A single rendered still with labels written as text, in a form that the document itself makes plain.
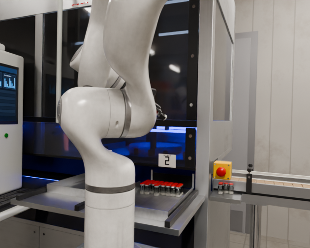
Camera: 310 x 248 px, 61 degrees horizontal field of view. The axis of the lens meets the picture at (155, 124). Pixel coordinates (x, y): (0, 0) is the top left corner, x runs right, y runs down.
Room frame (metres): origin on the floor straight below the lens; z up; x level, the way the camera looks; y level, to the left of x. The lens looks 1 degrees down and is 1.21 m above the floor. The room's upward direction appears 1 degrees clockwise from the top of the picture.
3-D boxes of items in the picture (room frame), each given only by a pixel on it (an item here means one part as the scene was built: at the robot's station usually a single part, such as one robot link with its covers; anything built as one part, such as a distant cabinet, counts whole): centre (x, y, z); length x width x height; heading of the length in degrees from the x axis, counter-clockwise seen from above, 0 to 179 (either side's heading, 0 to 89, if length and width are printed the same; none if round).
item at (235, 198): (1.20, -0.33, 0.87); 0.14 x 0.13 x 0.02; 158
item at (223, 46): (1.62, -0.41, 1.51); 0.85 x 0.01 x 0.59; 158
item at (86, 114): (0.63, 0.13, 1.16); 0.19 x 0.12 x 0.24; 114
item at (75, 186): (1.27, 0.29, 0.90); 0.34 x 0.26 x 0.04; 158
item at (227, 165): (1.16, -0.30, 1.00); 0.08 x 0.07 x 0.07; 158
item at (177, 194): (1.16, -0.03, 0.91); 0.18 x 0.02 x 0.05; 68
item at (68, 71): (1.44, 0.43, 1.51); 0.47 x 0.01 x 0.59; 68
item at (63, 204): (1.14, 0.16, 0.87); 0.70 x 0.48 x 0.02; 68
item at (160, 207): (1.05, 0.01, 0.90); 0.34 x 0.26 x 0.04; 158
